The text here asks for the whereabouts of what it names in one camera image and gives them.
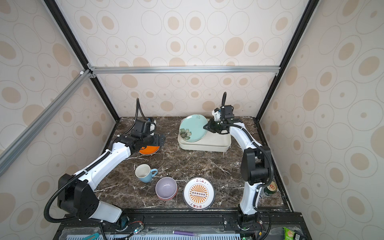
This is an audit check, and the light green floral plate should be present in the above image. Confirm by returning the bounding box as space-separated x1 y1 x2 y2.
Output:
179 115 208 143

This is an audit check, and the orange sunburst patterned plate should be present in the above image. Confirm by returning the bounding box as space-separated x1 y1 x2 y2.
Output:
183 178 216 211

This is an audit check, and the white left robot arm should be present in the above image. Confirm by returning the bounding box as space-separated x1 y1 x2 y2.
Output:
44 133 166 230

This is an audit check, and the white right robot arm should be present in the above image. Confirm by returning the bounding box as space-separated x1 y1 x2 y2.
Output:
203 119 274 216

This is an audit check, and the white plastic bin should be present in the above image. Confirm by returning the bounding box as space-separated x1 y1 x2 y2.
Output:
178 131 232 152

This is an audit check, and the blue mug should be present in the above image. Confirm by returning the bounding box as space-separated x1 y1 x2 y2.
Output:
135 164 158 183

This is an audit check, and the purple bowl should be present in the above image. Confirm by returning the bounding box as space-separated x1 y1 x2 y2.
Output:
155 177 178 201

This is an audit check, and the green can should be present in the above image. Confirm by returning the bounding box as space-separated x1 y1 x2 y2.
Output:
262 181 278 197

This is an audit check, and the purple pen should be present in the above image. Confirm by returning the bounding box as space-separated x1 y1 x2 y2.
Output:
173 230 200 237

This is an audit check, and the green snack packet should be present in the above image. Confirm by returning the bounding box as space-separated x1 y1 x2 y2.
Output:
284 227 305 240

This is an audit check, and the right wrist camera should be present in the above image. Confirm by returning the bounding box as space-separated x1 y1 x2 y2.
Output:
212 105 235 122

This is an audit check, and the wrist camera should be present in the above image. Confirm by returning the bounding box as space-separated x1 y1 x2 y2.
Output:
212 105 235 122
131 118 157 139

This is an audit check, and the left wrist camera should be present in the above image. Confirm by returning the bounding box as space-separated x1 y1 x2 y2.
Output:
131 118 157 139

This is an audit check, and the silver horizontal rail back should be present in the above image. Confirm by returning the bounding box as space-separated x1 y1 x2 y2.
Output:
91 66 280 74

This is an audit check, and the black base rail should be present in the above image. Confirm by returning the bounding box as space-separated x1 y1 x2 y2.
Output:
54 209 312 240

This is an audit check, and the silver diagonal rail left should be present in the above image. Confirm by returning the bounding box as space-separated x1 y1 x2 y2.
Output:
1 70 91 175

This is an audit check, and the black vertical frame post right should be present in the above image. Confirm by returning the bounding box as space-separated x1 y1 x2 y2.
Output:
254 0 320 123

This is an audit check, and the black vertical frame post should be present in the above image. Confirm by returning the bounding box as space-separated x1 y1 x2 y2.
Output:
254 0 320 123
44 0 120 122

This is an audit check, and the black vertical frame post left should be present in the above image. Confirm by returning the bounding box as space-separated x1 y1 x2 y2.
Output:
44 0 120 122

